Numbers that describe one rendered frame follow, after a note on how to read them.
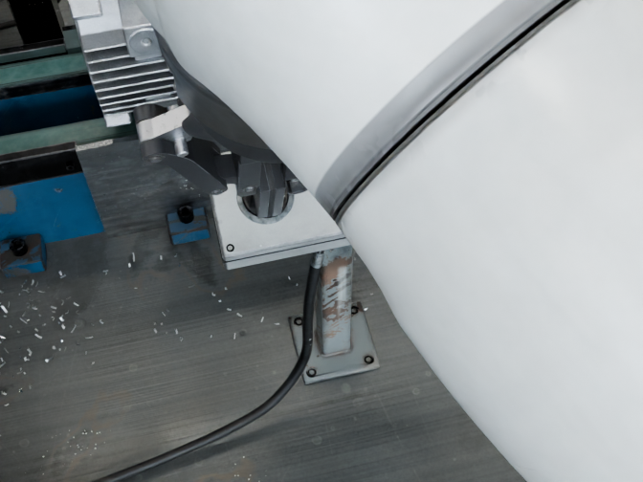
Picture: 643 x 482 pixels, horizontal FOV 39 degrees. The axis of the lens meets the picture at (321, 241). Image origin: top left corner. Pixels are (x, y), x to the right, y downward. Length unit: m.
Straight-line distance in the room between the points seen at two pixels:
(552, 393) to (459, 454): 0.60
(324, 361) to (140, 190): 0.23
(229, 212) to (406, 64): 0.41
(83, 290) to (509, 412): 0.72
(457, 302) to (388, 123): 0.04
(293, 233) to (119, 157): 0.28
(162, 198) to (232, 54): 0.67
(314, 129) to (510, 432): 0.08
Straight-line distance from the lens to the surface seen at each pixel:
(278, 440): 0.79
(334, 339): 0.79
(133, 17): 0.70
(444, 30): 0.18
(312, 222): 0.59
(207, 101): 0.31
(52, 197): 0.87
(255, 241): 0.58
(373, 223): 0.20
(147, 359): 0.84
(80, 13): 0.71
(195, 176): 0.46
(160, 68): 0.73
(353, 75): 0.19
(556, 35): 0.18
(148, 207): 0.88
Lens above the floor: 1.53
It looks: 56 degrees down
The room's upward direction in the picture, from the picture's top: 1 degrees counter-clockwise
